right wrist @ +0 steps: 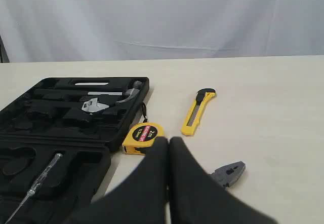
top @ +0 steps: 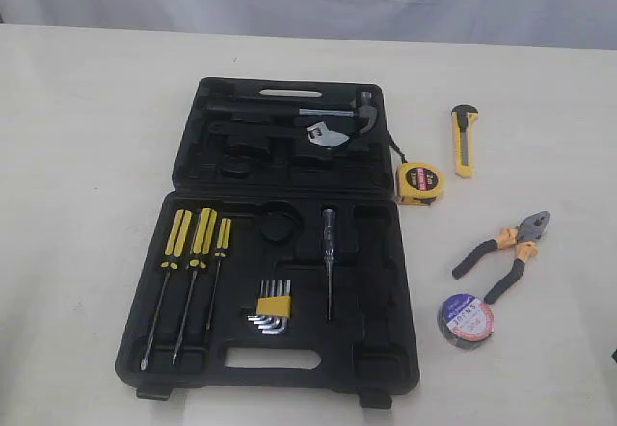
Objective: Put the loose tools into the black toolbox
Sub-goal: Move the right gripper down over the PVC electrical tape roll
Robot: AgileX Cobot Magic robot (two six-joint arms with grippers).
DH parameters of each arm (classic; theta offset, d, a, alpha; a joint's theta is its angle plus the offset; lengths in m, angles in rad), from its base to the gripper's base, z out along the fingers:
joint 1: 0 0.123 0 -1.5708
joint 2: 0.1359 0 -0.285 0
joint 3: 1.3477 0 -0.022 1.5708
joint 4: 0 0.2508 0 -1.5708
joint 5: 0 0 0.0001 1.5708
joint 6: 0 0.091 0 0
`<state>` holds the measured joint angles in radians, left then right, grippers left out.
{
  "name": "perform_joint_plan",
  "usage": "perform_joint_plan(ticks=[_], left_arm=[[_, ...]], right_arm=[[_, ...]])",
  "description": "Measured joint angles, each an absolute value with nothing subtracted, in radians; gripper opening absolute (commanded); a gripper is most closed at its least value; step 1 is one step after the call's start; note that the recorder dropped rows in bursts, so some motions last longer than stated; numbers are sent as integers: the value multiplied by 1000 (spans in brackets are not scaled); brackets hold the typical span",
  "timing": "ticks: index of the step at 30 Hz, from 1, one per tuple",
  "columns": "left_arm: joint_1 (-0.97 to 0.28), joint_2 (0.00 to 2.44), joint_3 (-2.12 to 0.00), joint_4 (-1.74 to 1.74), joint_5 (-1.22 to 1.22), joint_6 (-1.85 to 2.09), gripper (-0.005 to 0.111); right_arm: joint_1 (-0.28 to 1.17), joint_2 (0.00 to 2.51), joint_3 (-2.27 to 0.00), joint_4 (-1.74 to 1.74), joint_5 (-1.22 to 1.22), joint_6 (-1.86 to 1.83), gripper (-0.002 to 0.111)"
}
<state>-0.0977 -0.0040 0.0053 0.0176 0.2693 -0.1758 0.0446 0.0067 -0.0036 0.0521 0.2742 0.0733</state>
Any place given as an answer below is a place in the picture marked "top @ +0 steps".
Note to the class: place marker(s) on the adjustable wrench black handle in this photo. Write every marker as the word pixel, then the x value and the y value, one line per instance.
pixel 318 134

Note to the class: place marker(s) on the yellow measuring tape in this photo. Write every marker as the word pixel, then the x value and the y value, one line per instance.
pixel 415 183

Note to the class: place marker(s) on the claw hammer black handle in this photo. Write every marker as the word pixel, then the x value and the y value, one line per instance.
pixel 364 113

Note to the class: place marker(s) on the hex key set yellow holder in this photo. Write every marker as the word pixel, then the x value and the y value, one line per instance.
pixel 273 307

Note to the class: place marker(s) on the middle yellow black screwdriver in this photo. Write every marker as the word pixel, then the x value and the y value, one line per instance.
pixel 198 253

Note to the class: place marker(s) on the black electrical tape roll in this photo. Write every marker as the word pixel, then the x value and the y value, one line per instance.
pixel 465 321

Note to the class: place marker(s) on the black plastic tool case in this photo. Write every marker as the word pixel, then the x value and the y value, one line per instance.
pixel 275 190

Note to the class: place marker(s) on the small yellow black screwdriver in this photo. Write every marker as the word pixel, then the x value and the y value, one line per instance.
pixel 220 254

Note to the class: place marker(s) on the voltage tester screwdriver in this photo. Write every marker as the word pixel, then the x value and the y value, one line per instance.
pixel 328 217

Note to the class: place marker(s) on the large yellow black screwdriver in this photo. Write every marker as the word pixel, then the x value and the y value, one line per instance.
pixel 172 254

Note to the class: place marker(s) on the yellow utility knife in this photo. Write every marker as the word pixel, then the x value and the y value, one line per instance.
pixel 463 117

